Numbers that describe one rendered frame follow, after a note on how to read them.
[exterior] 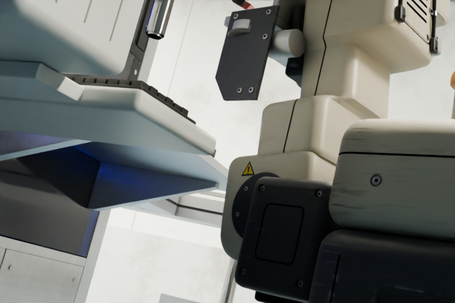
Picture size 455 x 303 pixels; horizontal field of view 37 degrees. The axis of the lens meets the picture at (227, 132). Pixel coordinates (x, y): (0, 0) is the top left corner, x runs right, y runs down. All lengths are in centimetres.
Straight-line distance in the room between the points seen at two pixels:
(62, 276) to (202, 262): 301
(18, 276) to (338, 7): 99
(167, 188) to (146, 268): 325
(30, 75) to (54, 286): 106
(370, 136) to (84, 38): 32
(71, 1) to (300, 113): 41
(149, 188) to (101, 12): 107
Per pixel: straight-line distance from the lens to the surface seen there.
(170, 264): 490
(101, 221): 194
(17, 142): 140
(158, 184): 178
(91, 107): 87
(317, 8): 111
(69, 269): 185
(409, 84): 464
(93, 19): 75
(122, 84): 88
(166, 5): 87
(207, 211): 261
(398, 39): 106
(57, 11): 72
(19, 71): 84
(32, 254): 170
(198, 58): 532
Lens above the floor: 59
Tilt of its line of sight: 13 degrees up
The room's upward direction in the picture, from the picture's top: 14 degrees clockwise
